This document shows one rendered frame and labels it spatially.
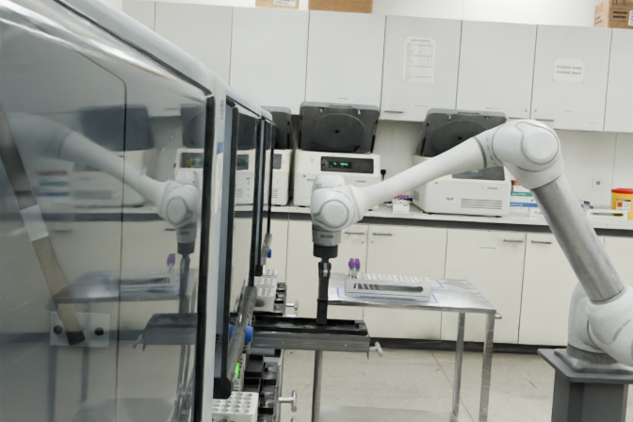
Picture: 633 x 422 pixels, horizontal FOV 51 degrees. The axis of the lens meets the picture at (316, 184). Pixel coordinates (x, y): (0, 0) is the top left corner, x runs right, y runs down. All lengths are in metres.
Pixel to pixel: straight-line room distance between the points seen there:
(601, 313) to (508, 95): 2.89
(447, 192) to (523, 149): 2.55
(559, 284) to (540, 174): 2.81
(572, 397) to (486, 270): 2.29
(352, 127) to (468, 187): 0.88
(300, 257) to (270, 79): 1.21
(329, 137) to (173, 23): 1.29
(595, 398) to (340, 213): 1.00
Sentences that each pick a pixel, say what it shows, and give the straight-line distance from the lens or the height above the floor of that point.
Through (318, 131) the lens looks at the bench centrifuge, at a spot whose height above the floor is 1.40.
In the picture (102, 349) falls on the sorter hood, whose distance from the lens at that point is 0.36.
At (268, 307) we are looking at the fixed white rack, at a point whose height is 0.83.
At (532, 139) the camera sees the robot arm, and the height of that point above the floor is 1.38.
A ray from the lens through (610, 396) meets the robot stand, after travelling 2.26.
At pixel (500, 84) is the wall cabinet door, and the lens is 4.69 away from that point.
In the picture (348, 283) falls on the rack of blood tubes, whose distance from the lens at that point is 2.29.
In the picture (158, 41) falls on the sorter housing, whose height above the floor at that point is 1.45.
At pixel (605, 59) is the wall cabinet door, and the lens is 4.96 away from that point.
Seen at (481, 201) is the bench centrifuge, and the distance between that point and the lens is 4.37.
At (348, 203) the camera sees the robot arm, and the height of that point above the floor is 1.19.
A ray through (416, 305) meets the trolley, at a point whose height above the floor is 0.82.
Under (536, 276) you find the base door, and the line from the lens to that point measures 4.55.
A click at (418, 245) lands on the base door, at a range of 4.31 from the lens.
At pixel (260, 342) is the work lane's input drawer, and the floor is 0.77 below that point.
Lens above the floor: 1.36
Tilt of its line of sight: 4 degrees down
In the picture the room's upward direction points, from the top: 3 degrees clockwise
